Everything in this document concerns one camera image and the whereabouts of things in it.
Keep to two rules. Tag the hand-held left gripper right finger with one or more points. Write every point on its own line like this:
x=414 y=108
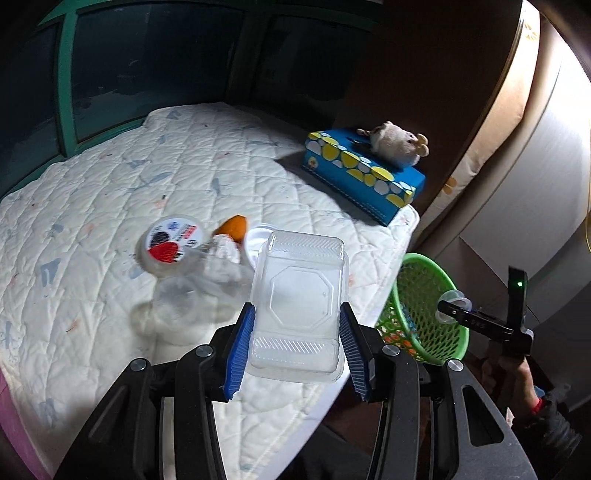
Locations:
x=353 y=357

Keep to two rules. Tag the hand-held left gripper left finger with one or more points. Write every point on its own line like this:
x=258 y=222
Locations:
x=240 y=353

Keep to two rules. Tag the clear plastic clamshell box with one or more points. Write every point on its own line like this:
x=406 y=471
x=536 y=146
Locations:
x=300 y=295

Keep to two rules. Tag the plain clear plastic cup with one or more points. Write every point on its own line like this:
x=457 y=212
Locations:
x=184 y=302

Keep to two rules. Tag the green plastic basket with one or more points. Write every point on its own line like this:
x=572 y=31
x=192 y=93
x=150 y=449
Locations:
x=429 y=286

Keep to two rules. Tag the pink foam floor mat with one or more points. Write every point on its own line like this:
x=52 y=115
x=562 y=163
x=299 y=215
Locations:
x=14 y=438

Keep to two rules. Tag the white wrapper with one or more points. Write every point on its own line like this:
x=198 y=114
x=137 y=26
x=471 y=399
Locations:
x=224 y=251

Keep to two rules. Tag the person's right forearm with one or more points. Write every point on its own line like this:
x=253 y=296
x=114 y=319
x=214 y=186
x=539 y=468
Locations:
x=554 y=429

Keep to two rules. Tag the small clear plastic lid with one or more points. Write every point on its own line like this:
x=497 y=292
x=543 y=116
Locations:
x=455 y=302

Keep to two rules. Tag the person's dark trousers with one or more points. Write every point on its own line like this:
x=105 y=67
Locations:
x=332 y=452

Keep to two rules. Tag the yogurt tub with strawberry lid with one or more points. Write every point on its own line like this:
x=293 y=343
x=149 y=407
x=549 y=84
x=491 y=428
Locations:
x=171 y=240

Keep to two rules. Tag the white cabinet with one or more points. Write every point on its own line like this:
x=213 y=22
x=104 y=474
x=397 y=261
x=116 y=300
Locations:
x=545 y=184

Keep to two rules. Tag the blue spotted tissue box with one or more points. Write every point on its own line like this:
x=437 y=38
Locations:
x=351 y=184

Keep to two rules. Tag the brown wooden cabinet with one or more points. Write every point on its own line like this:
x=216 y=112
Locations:
x=415 y=69

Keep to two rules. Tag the cream floral board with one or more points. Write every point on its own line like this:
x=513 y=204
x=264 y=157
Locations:
x=503 y=115

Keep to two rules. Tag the small beige plush toy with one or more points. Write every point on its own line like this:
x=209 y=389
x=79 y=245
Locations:
x=397 y=143

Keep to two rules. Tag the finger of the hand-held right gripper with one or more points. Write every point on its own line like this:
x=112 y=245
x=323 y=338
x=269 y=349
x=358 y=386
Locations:
x=482 y=319

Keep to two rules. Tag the person's right hand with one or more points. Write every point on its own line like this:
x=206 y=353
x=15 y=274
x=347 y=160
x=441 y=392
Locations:
x=525 y=383

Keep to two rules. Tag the white quilted mat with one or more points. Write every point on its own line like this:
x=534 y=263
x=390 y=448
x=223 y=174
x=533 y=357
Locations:
x=138 y=184

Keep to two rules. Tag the green window frame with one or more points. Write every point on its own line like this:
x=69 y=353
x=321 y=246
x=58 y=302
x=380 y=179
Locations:
x=67 y=92

